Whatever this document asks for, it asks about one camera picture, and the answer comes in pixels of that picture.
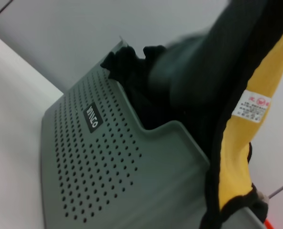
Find grey-green perforated storage box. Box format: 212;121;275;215
40;35;267;229

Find black cloth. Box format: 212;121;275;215
100;44;172;131

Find dark green towel yellow backing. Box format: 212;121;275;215
146;0;283;229

